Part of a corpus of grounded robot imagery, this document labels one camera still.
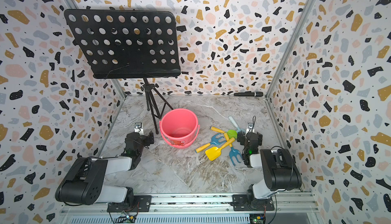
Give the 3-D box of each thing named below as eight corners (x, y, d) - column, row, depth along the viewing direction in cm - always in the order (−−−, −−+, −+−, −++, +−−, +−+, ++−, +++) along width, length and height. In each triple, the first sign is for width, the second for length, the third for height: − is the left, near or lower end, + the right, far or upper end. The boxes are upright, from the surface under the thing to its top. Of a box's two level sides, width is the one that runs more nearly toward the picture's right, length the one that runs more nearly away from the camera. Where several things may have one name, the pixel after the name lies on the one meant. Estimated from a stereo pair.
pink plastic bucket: (162, 153, 93) (155, 138, 79) (168, 125, 106) (162, 108, 93) (198, 153, 93) (198, 138, 79) (199, 125, 107) (199, 108, 93)
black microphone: (234, 96, 126) (234, 94, 124) (233, 93, 128) (234, 91, 127) (263, 96, 126) (263, 94, 124) (261, 93, 129) (262, 91, 127)
